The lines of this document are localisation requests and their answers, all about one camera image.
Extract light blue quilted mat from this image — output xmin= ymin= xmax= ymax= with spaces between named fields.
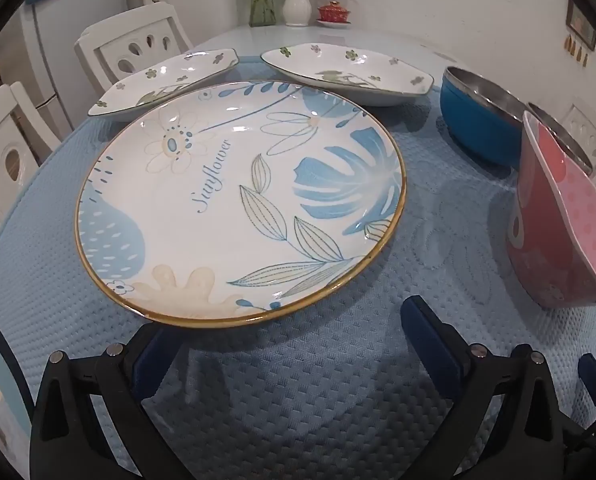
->
xmin=0 ymin=55 xmax=596 ymax=480

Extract hanging tassel ornaments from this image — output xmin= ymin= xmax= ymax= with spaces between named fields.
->
xmin=563 ymin=34 xmax=590 ymax=66

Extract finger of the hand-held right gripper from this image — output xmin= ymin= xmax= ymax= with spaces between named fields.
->
xmin=560 ymin=352 xmax=596 ymax=461

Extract blue steel bowl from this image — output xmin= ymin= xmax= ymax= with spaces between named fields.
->
xmin=439 ymin=66 xmax=534 ymax=168

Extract pink dotted bowl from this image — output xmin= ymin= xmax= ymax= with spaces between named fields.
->
xmin=506 ymin=110 xmax=596 ymax=309

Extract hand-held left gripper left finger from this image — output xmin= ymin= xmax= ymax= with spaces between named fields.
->
xmin=29 ymin=322 xmax=199 ymax=480

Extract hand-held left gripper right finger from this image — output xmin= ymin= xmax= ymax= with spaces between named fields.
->
xmin=400 ymin=295 xmax=566 ymax=480

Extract red lidded teacup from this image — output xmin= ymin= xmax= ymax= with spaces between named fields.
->
xmin=315 ymin=1 xmax=352 ymax=28

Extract magenta steel bowl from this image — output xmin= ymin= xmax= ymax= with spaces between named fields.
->
xmin=527 ymin=101 xmax=594 ymax=176

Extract black cable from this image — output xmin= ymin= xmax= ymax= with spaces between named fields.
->
xmin=0 ymin=297 xmax=36 ymax=436

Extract white refrigerator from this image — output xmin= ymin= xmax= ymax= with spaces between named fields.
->
xmin=0 ymin=2 xmax=109 ymax=133

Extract white ceramic vase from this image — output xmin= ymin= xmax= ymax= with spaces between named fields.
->
xmin=282 ymin=0 xmax=312 ymax=27

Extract round blue leaf plate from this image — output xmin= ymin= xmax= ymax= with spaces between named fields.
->
xmin=74 ymin=80 xmax=408 ymax=330

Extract small framed picture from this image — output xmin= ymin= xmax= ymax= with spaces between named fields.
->
xmin=565 ymin=0 xmax=596 ymax=52

